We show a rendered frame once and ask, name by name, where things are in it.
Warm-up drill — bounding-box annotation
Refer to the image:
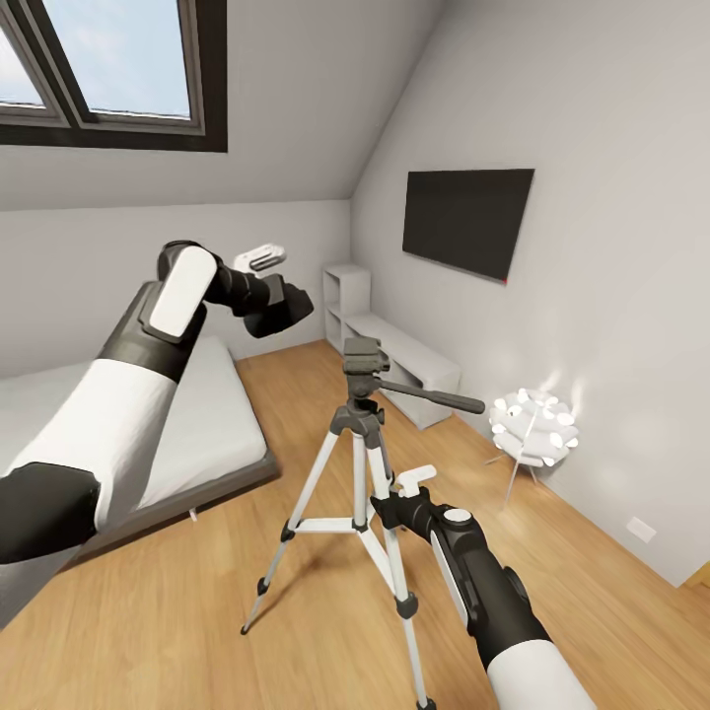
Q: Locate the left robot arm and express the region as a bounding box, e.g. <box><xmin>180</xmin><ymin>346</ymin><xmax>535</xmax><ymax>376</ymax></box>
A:
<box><xmin>0</xmin><ymin>243</ymin><xmax>288</xmax><ymax>632</ymax></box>

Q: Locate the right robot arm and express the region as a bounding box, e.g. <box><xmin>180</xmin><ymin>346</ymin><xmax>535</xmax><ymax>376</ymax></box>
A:
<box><xmin>371</xmin><ymin>464</ymin><xmax>598</xmax><ymax>710</ymax></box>

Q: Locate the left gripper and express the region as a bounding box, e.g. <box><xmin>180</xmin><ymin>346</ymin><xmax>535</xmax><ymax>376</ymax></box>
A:
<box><xmin>232</xmin><ymin>271</ymin><xmax>288</xmax><ymax>318</ymax></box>

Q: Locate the camera tripod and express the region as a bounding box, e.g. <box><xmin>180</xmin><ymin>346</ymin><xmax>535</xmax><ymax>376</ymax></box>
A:
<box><xmin>241</xmin><ymin>336</ymin><xmax>486</xmax><ymax>710</ymax></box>

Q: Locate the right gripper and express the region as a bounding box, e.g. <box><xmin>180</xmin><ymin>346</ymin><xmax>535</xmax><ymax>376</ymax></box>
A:
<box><xmin>371</xmin><ymin>486</ymin><xmax>431</xmax><ymax>533</ymax></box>

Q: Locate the digital camera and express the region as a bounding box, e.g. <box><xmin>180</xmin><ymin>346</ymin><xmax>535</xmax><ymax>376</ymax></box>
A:
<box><xmin>244</xmin><ymin>283</ymin><xmax>316</xmax><ymax>338</ymax></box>

